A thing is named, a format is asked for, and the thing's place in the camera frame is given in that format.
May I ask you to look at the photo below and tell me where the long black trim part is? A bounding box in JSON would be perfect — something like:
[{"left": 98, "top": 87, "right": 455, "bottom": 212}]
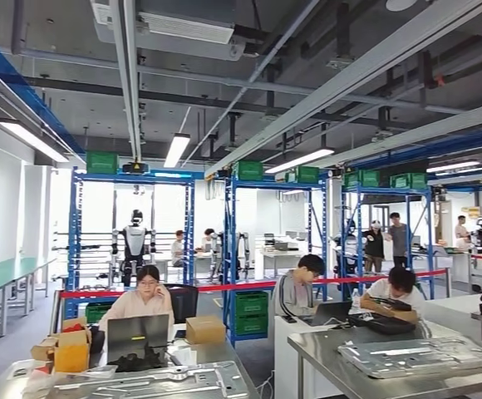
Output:
[{"left": 347, "top": 297, "right": 417, "bottom": 336}]

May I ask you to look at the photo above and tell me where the green-topped workbench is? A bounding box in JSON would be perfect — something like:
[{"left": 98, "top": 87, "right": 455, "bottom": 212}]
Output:
[{"left": 0, "top": 257, "right": 57, "bottom": 345}]

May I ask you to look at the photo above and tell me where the silver black humanoid robot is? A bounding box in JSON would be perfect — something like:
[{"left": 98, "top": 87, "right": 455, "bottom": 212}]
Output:
[
  {"left": 209, "top": 231, "right": 251, "bottom": 282},
  {"left": 111, "top": 209, "right": 158, "bottom": 288}
]

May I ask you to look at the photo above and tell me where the white work table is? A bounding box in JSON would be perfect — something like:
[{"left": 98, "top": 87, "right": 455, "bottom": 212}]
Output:
[{"left": 261, "top": 248, "right": 308, "bottom": 279}]

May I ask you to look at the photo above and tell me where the long ceiling light bar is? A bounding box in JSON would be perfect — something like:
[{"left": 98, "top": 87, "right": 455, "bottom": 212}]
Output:
[
  {"left": 164, "top": 133, "right": 191, "bottom": 169},
  {"left": 265, "top": 147, "right": 335, "bottom": 175},
  {"left": 0, "top": 118, "right": 69, "bottom": 164},
  {"left": 427, "top": 160, "right": 480, "bottom": 174}
]

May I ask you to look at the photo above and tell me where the red barrier tape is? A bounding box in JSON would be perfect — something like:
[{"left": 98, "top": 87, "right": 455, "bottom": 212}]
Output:
[{"left": 60, "top": 268, "right": 447, "bottom": 301}]

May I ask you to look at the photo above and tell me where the black office chair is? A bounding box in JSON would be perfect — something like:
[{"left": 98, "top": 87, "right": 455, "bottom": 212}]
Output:
[{"left": 164, "top": 283, "right": 199, "bottom": 325}]

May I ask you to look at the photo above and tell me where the closed cardboard box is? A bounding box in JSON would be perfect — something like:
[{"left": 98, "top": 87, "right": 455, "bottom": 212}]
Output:
[{"left": 185, "top": 315, "right": 227, "bottom": 346}]

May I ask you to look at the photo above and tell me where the black yellow hoist box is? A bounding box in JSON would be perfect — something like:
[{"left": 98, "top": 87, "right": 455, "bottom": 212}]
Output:
[{"left": 121, "top": 160, "right": 150, "bottom": 175}]

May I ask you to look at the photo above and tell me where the white desk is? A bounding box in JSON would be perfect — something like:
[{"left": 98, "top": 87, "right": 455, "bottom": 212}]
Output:
[{"left": 273, "top": 293, "right": 482, "bottom": 399}]

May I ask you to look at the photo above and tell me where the ceiling air conditioner unit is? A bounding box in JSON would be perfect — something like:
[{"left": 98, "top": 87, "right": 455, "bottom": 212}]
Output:
[{"left": 91, "top": 0, "right": 246, "bottom": 62}]

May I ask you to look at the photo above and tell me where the black crumpled cloth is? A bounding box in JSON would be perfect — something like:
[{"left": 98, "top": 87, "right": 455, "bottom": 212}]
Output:
[{"left": 107, "top": 343, "right": 169, "bottom": 374}]

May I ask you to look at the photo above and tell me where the stamped sheet metal panel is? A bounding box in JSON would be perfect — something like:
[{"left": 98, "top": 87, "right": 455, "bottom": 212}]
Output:
[
  {"left": 23, "top": 360, "right": 250, "bottom": 399},
  {"left": 338, "top": 336, "right": 482, "bottom": 381}
]

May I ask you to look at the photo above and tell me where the open cardboard box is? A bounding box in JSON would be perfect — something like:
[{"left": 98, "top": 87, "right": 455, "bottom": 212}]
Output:
[{"left": 30, "top": 316, "right": 93, "bottom": 374}]

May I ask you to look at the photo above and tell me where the grey overhead rail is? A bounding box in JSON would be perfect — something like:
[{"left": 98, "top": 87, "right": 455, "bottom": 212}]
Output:
[
  {"left": 109, "top": 0, "right": 143, "bottom": 164},
  {"left": 206, "top": 0, "right": 482, "bottom": 179}
]

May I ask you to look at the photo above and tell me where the black barrier post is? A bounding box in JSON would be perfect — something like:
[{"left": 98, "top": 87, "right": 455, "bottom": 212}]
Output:
[{"left": 50, "top": 290, "right": 61, "bottom": 334}]

